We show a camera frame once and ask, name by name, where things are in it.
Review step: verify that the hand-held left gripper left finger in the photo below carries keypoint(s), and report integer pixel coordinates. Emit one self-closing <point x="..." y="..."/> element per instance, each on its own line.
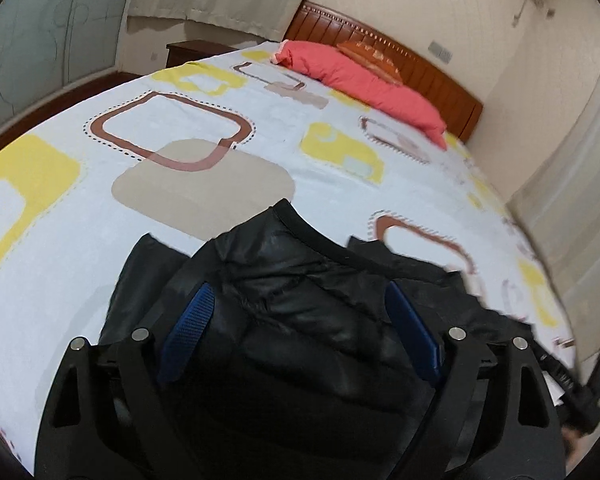
<point x="187" y="330"/>

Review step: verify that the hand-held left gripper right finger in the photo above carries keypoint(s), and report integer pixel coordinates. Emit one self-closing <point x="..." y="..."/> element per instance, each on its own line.
<point x="415" y="335"/>

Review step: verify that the black puffer jacket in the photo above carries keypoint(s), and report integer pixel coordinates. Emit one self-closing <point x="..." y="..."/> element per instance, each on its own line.
<point x="300" y="320"/>

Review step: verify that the bed with patterned sheet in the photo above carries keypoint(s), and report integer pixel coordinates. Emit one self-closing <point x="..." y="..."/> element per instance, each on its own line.
<point x="130" y="210"/>

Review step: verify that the white curtain along bed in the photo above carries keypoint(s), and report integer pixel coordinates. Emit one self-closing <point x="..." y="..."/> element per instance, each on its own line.
<point x="570" y="185"/>

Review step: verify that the wooden headboard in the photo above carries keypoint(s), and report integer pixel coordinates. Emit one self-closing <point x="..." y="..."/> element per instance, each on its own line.
<point x="430" y="80"/>

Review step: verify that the pink quilt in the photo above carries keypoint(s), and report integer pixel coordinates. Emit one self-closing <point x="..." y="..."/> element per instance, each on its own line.
<point x="360" y="85"/>

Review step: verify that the wooden nightstand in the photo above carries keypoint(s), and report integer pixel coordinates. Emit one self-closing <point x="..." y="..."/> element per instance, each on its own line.
<point x="195" y="52"/>

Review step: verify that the orange cushion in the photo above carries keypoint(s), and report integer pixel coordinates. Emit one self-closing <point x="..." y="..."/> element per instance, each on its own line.
<point x="370" y="57"/>

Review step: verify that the frosted glass sliding wardrobe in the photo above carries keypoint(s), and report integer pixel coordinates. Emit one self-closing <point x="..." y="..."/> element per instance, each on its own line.
<point x="45" y="35"/>

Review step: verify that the wall switch panel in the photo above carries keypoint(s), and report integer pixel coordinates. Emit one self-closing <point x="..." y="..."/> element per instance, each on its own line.
<point x="440" y="50"/>

